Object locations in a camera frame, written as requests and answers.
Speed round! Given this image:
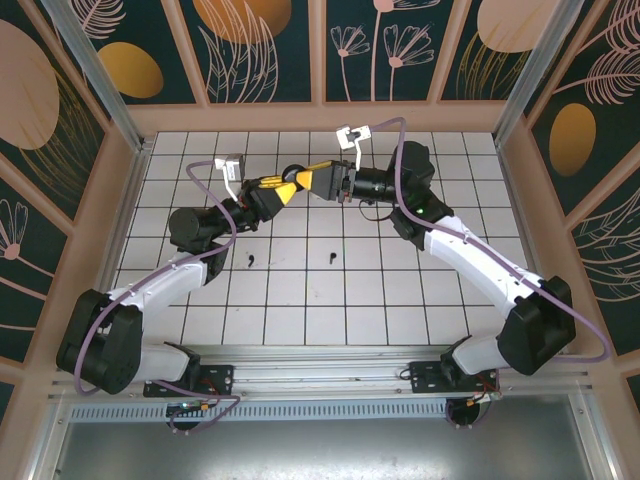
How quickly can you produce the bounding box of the grey metal sheet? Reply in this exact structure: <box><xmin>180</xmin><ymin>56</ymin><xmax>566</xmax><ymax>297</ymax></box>
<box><xmin>29</xmin><ymin>422</ymin><xmax>616</xmax><ymax>480</ymax></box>

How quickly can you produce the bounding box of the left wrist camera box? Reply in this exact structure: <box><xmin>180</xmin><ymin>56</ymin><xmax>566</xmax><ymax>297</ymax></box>
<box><xmin>213</xmin><ymin>153</ymin><xmax>247</xmax><ymax>199</ymax></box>

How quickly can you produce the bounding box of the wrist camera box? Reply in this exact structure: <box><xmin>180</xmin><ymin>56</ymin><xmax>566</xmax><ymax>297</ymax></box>
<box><xmin>334</xmin><ymin>123</ymin><xmax>375</xmax><ymax>171</ymax></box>
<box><xmin>213</xmin><ymin>153</ymin><xmax>247</xmax><ymax>199</ymax></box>

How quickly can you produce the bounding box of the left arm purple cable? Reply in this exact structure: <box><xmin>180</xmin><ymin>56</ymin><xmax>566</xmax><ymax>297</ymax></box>
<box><xmin>73</xmin><ymin>159</ymin><xmax>242</xmax><ymax>434</ymax></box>

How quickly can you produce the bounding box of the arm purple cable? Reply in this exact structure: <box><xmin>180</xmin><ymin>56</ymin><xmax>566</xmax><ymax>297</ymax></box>
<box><xmin>372</xmin><ymin>116</ymin><xmax>613</xmax><ymax>430</ymax></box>
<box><xmin>73</xmin><ymin>159</ymin><xmax>242</xmax><ymax>434</ymax></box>

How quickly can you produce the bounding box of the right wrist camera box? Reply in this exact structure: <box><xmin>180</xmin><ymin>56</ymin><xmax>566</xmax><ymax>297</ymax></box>
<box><xmin>334</xmin><ymin>123</ymin><xmax>375</xmax><ymax>171</ymax></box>

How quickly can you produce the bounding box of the thin black wire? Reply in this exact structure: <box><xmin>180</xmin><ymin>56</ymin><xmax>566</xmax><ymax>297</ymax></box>
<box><xmin>362</xmin><ymin>199</ymin><xmax>397</xmax><ymax>224</ymax></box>

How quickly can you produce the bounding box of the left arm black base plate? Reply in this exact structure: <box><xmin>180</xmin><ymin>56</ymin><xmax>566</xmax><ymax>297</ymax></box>
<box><xmin>143</xmin><ymin>364</ymin><xmax>236</xmax><ymax>399</ymax></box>

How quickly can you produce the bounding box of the aluminium frame post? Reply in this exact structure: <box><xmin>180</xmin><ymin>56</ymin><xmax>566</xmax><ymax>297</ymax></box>
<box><xmin>39</xmin><ymin>0</ymin><xmax>154</xmax><ymax>154</ymax></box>
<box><xmin>492</xmin><ymin>0</ymin><xmax>601</xmax><ymax>146</ymax></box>

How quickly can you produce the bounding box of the aluminium mounting rail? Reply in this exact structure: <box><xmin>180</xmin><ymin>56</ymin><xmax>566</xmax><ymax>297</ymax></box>
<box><xmin>47</xmin><ymin>343</ymin><xmax>594</xmax><ymax>402</ymax></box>

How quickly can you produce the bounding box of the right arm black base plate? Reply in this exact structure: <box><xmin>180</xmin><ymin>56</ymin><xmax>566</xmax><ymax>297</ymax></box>
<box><xmin>408</xmin><ymin>360</ymin><xmax>501</xmax><ymax>396</ymax></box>

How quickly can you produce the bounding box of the slotted grey cable duct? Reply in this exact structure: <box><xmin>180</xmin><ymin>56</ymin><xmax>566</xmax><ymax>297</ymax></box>
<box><xmin>69</xmin><ymin>402</ymin><xmax>451</xmax><ymax>424</ymax></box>

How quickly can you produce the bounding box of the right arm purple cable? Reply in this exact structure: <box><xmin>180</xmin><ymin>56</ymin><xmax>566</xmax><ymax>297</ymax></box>
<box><xmin>372</xmin><ymin>116</ymin><xmax>613</xmax><ymax>430</ymax></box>

